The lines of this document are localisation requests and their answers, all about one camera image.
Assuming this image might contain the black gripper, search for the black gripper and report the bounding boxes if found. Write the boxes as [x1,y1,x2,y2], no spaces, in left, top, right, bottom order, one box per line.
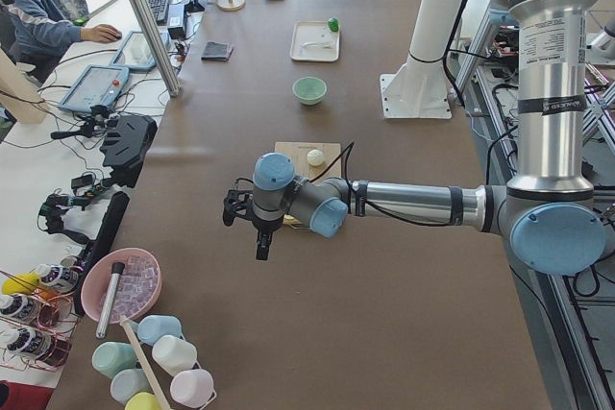
[253,217,275,261]

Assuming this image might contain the white steamed bun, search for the white steamed bun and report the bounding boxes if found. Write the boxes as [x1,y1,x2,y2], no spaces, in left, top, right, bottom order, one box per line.
[307,149,326,167]

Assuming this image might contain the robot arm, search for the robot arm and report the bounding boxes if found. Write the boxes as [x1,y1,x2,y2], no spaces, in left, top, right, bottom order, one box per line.
[245,0,606,276]

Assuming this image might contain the pink bowl with cubes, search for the pink bowl with cubes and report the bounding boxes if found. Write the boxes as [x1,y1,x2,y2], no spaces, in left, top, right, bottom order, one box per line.
[79,248,162,324]

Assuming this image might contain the light green bowl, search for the light green bowl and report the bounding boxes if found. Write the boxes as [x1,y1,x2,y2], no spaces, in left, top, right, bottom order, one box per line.
[292,76,328,106]

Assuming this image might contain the cream rabbit tray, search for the cream rabbit tray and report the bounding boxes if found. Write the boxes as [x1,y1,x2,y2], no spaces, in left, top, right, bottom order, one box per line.
[289,21,341,62]

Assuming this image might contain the green lime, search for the green lime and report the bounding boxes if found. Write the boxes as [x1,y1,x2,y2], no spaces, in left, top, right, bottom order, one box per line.
[328,17,339,32]

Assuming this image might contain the bamboo cutting board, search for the bamboo cutting board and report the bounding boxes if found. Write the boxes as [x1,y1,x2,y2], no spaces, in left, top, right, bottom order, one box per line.
[274,142,348,237]

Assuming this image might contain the grey folded cloth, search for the grey folded cloth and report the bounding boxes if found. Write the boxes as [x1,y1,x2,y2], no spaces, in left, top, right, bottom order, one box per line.
[201,41,234,61]

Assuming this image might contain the light blue cup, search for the light blue cup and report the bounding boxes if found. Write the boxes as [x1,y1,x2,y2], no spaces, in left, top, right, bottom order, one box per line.
[137,315,183,346]

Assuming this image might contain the white cup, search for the white cup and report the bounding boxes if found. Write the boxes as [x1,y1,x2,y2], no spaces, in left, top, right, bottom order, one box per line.
[152,335,197,376]

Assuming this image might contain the black long bar device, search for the black long bar device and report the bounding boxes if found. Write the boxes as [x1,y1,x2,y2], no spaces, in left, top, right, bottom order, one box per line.
[73,191,130,317]

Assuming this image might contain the metal tube black cap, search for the metal tube black cap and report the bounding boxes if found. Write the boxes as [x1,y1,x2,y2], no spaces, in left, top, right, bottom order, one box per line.
[95,262,125,340]

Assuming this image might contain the pink cup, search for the pink cup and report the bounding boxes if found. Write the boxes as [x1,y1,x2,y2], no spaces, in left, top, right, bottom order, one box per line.
[170,369,217,409]

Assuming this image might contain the blue teach pendant far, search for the blue teach pendant far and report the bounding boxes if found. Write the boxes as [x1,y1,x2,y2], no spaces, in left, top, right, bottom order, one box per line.
[110,31,156,73]

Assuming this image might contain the blue teach pendant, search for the blue teach pendant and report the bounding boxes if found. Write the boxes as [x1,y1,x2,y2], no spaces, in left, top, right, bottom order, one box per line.
[110,31,156,73]
[58,65,130,113]

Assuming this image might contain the mint green cup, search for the mint green cup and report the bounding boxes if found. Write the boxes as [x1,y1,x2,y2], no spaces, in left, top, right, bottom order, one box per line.
[91,342,137,379]

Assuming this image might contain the pale blue grey cup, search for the pale blue grey cup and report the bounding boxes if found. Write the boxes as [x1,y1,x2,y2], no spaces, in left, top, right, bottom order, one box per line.
[110,368,152,404]

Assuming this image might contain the yellow cup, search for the yellow cup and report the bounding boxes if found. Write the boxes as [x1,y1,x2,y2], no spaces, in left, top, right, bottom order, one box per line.
[124,392,161,410]

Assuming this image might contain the blue teach pendant near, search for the blue teach pendant near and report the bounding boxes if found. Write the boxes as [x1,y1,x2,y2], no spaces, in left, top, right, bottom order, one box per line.
[58,65,130,113]

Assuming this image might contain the person in blue hoodie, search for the person in blue hoodie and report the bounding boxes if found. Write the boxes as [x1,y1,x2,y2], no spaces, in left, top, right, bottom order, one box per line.
[12,0,122,83]

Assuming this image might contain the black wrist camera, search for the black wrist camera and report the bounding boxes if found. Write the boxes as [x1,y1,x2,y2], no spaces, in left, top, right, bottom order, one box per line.
[222,189,254,227]

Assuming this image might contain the black bracket device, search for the black bracket device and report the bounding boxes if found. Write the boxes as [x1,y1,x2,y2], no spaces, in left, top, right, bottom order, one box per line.
[100,114,158,188]

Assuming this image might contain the aluminium frame post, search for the aluminium frame post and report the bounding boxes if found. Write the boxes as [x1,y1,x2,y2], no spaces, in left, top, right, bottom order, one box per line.
[129,0,181,98]

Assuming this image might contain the copper wire bottle rack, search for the copper wire bottle rack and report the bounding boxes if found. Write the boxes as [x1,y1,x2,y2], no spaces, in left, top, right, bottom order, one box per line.
[1,272,79,372]

